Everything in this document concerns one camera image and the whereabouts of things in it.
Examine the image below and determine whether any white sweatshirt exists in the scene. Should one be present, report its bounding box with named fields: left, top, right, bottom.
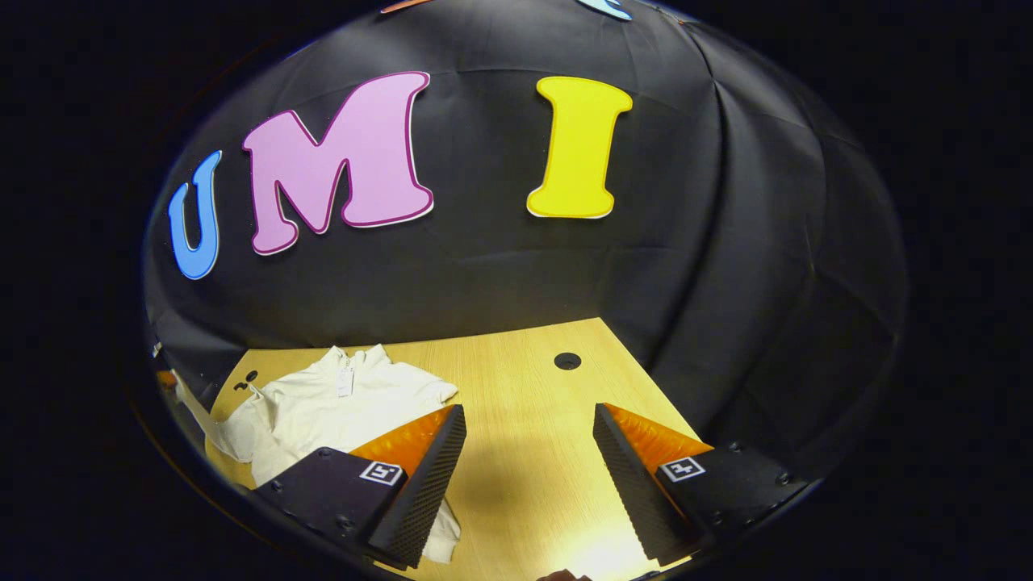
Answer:
left=174, top=344, right=462, bottom=564

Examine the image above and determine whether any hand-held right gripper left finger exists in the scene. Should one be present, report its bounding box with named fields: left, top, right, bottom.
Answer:
left=254, top=403, right=468, bottom=571

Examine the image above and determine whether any black backdrop cloth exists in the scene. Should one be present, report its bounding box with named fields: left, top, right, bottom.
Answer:
left=144, top=0, right=911, bottom=461

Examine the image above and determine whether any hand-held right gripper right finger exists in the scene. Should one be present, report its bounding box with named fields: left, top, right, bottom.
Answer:
left=592, top=402, right=810, bottom=568

